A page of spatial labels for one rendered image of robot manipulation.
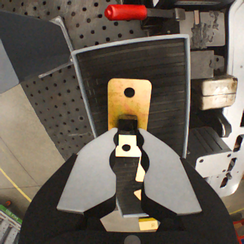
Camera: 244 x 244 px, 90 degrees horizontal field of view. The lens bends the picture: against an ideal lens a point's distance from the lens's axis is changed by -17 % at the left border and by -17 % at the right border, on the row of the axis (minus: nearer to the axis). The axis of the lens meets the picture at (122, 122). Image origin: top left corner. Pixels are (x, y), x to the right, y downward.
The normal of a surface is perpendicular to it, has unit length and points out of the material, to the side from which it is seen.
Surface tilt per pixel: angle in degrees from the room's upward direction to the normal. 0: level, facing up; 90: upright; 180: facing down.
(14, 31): 90
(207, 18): 0
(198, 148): 90
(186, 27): 0
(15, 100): 0
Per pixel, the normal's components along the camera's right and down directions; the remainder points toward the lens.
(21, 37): 0.95, -0.26
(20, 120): -0.02, 0.47
